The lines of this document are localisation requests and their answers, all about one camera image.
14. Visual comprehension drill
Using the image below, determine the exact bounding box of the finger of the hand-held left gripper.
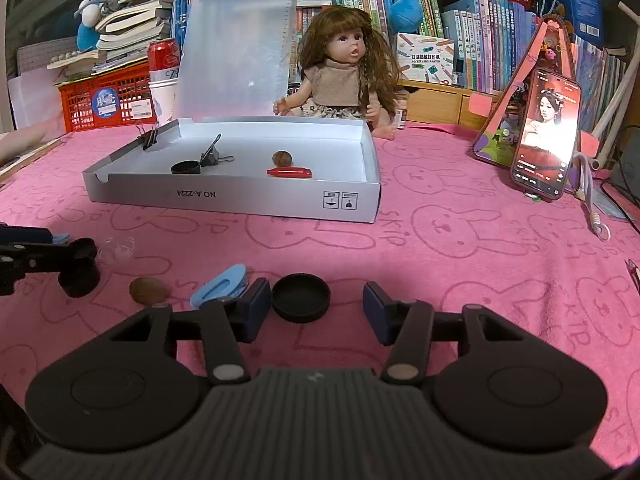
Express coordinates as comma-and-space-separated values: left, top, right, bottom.
0, 237, 100, 297
0, 224, 53, 245

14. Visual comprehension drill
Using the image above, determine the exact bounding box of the white cable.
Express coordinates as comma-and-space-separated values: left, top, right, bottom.
575, 152, 613, 243

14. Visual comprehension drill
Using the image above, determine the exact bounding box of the red hair clip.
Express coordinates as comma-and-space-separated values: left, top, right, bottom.
266, 165, 315, 179

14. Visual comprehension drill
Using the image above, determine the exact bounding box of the translucent plastic clipboard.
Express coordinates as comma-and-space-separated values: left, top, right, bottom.
171, 0, 296, 123

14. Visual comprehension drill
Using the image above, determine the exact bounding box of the white paper sheet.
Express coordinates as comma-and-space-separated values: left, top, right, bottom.
7, 72, 66, 131

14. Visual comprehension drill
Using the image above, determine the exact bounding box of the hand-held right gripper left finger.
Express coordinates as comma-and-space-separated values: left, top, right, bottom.
107, 277, 273, 386

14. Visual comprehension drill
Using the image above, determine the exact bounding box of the white plastic pipe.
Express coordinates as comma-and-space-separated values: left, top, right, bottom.
590, 2, 640, 171

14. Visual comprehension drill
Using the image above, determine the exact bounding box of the small brown bottle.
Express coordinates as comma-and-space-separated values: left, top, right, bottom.
393, 89, 410, 130

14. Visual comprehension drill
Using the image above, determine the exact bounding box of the white shallow cardboard box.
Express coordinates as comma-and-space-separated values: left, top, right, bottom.
82, 116, 382, 224

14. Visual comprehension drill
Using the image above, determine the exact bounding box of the clear glass dish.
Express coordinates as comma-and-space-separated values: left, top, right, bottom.
96, 236, 137, 266

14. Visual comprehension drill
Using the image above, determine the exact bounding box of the pink bunny print blanket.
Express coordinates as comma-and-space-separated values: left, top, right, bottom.
0, 122, 640, 468

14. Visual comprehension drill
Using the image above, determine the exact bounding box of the smartphone with lit screen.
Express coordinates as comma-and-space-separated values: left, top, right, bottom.
510, 67, 583, 203

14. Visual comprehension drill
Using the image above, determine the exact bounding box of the red soda can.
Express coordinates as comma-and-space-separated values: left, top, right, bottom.
147, 37, 181, 73

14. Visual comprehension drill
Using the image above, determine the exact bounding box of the small black binder clip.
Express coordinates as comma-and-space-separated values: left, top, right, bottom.
136, 127, 161, 152

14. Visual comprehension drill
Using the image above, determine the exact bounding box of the wooden desk organiser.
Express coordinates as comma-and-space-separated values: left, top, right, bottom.
400, 77, 501, 131

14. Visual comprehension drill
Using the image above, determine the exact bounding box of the large black binder clip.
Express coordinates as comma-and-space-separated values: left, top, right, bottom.
199, 133, 235, 168

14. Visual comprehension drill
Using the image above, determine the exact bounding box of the black cable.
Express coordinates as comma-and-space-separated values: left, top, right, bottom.
600, 180, 640, 233

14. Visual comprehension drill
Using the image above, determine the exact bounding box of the pile of books and magazines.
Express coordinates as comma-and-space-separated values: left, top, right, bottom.
47, 0, 203, 81

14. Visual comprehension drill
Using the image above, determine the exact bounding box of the white paper cup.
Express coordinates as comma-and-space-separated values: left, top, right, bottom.
149, 70, 181, 121

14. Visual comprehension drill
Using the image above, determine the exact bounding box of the row of shelved books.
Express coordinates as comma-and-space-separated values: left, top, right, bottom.
295, 0, 628, 111

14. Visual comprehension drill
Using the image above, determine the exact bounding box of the red plastic crate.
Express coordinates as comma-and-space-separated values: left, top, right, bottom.
57, 62, 158, 133

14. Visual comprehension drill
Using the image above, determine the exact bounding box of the pink cardboard phone stand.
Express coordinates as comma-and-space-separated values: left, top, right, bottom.
470, 15, 601, 171

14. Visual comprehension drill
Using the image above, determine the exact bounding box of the brown haired baby doll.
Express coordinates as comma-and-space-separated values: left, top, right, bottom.
272, 6, 401, 140

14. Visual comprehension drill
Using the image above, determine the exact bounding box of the open notebook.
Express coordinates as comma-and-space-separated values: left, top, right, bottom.
0, 120, 68, 183

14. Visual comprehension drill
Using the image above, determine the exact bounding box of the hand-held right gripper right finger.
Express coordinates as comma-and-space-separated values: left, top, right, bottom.
362, 281, 531, 386

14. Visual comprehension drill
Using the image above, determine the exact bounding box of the white grid board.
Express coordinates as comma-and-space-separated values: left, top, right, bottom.
16, 42, 66, 78

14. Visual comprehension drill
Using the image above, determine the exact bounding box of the pocket label printer box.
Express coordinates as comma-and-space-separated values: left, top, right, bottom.
396, 32, 456, 86

